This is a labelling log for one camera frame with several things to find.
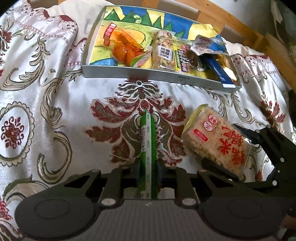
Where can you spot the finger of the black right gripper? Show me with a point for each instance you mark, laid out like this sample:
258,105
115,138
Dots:
257,137
218,169

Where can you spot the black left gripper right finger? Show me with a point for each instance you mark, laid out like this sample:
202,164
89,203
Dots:
227,207

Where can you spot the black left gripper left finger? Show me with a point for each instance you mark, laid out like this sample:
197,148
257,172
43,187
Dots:
68,209

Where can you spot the rice cracker packet red letters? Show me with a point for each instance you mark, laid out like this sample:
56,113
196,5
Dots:
211,136

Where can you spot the blue snack box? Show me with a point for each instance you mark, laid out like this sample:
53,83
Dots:
218,70

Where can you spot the green sausage stick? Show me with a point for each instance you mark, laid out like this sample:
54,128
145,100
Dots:
148,185

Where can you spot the green white kelp snack packet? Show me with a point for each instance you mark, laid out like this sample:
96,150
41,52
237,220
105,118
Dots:
213,45

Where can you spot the mixed nuts snack packet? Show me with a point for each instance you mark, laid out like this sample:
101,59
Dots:
163,51

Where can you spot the orange dried fruit packet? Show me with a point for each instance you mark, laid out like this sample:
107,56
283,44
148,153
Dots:
124,48

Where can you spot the gold foil snack packet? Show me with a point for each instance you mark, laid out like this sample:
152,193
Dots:
229,69

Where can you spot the dark jerky snack packet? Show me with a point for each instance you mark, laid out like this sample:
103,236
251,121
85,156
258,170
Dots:
200,66

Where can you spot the white floral embroidered bedspread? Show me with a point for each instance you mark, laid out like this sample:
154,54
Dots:
56,123

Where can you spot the yellow candy box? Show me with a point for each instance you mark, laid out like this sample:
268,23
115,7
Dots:
184,59

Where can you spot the wooden bed headboard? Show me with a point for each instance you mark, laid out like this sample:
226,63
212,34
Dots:
207,12

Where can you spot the grey tray with dinosaur drawing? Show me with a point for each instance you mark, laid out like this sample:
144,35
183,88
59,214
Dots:
143,43

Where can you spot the cream pillow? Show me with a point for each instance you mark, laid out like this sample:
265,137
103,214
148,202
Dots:
84,13

